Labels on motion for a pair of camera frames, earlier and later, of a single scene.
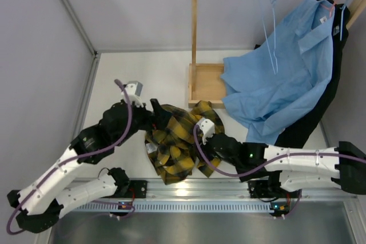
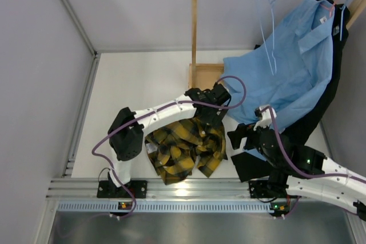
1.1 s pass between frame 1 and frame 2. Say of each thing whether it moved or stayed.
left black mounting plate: stayed
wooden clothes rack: stayed
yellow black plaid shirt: stayed
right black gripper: moved
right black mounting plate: stayed
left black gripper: moved
